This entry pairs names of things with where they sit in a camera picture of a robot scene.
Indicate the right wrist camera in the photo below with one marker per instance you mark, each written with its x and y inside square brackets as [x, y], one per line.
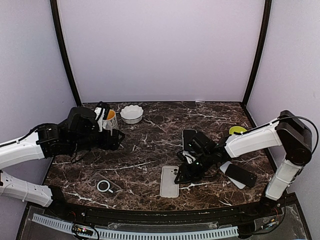
[186, 156]

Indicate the black phone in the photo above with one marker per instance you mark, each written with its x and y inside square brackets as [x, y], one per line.
[244, 176]

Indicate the floral white mug yellow inside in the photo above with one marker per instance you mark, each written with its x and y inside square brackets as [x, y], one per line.
[110, 122]

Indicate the clear white phone case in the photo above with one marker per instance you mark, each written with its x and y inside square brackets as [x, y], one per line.
[168, 187]

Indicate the white scalloped bowl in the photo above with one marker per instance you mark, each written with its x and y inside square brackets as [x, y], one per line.
[132, 114]

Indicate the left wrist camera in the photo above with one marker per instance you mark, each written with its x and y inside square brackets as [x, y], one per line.
[102, 110]

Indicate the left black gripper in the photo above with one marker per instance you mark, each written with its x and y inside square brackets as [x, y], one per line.
[114, 143]

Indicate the light blue phone case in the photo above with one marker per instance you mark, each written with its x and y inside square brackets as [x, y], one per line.
[187, 135]

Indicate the left black frame post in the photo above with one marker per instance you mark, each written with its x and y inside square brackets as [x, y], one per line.
[63, 51]

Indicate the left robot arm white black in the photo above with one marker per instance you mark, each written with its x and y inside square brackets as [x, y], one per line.
[82, 130]

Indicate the green bowl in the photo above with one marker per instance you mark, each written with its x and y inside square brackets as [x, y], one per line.
[237, 130]

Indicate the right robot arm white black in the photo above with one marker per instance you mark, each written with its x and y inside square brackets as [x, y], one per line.
[297, 136]

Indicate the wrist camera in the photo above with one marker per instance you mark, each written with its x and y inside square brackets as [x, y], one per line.
[186, 156]
[102, 110]

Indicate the right black frame post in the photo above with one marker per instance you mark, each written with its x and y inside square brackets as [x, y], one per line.
[258, 53]

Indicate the transparent clear phone case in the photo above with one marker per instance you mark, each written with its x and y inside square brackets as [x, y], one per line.
[104, 186]

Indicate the white slotted cable duct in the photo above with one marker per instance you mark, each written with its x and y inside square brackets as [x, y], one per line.
[101, 233]

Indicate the white phone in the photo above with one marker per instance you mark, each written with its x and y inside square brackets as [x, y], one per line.
[230, 173]

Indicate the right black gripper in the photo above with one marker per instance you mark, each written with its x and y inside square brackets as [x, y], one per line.
[188, 175]

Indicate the black frame post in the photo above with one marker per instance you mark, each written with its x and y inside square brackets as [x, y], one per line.
[63, 51]
[258, 53]

